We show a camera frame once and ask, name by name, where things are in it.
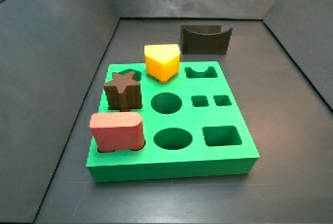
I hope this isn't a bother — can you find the green foam shape board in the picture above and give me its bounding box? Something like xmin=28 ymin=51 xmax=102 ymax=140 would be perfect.
xmin=86 ymin=61 xmax=260 ymax=182

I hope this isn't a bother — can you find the brown star block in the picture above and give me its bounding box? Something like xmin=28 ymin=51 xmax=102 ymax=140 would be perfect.
xmin=105 ymin=71 xmax=143 ymax=112

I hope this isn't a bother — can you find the yellow pentagon block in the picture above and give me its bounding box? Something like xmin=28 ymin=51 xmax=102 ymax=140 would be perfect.
xmin=145 ymin=44 xmax=181 ymax=83

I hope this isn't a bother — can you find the red rounded block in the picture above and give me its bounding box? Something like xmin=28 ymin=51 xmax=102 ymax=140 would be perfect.
xmin=89 ymin=112 xmax=145 ymax=153

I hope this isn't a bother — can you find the black curved stand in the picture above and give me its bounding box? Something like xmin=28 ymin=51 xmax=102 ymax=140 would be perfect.
xmin=181 ymin=25 xmax=233 ymax=55

